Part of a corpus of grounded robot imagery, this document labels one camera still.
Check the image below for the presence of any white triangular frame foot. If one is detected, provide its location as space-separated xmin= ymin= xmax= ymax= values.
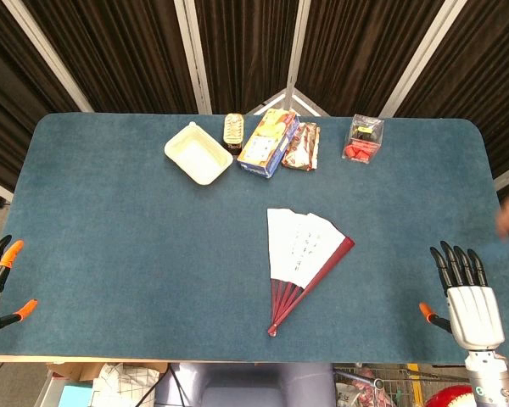
xmin=245 ymin=86 xmax=330 ymax=118

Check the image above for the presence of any dark pleated curtain panel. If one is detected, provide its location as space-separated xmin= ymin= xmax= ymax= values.
xmin=23 ymin=0 xmax=199 ymax=114
xmin=396 ymin=0 xmax=509 ymax=179
xmin=0 ymin=0 xmax=81 ymax=179
xmin=294 ymin=0 xmax=446 ymax=118
xmin=194 ymin=0 xmax=300 ymax=114

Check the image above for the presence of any brown cardboard box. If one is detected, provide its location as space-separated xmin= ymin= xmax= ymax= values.
xmin=50 ymin=360 xmax=169 ymax=382

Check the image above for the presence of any metal wire basket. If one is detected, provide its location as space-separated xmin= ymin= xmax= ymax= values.
xmin=333 ymin=363 xmax=472 ymax=407

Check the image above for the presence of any red ribbed paper folding fan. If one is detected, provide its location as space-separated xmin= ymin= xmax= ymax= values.
xmin=266 ymin=207 xmax=356 ymax=338

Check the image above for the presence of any red and white snack packet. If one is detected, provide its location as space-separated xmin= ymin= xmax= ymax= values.
xmin=281 ymin=121 xmax=322 ymax=172

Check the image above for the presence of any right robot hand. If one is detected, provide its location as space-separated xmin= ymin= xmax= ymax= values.
xmin=418 ymin=240 xmax=506 ymax=351

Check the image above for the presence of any white plastic food tray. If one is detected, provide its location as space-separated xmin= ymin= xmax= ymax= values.
xmin=164 ymin=121 xmax=234 ymax=187

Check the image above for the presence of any red round object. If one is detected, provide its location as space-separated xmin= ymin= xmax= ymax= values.
xmin=423 ymin=384 xmax=476 ymax=407

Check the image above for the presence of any clear box with red caps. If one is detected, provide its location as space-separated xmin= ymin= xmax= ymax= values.
xmin=341 ymin=113 xmax=385 ymax=164

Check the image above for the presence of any blue and yellow carton box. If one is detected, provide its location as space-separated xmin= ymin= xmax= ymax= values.
xmin=236 ymin=108 xmax=301 ymax=179

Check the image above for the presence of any lavender robot torso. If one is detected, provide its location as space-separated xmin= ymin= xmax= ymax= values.
xmin=154 ymin=362 xmax=337 ymax=407

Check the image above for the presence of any white checked cloth bag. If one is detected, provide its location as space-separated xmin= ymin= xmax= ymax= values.
xmin=92 ymin=363 xmax=161 ymax=407

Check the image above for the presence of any dark can with gold lid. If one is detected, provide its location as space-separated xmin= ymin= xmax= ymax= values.
xmin=222 ymin=113 xmax=245 ymax=155

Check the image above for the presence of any blue felt table cover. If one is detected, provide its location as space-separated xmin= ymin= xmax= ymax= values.
xmin=0 ymin=112 xmax=509 ymax=365

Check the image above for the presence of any teal box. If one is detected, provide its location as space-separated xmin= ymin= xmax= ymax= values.
xmin=59 ymin=383 xmax=95 ymax=407

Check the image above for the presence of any white frame post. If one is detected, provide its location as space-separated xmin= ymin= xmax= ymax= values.
xmin=379 ymin=0 xmax=467 ymax=119
xmin=173 ymin=0 xmax=213 ymax=114
xmin=284 ymin=0 xmax=313 ymax=115
xmin=2 ymin=0 xmax=94 ymax=114

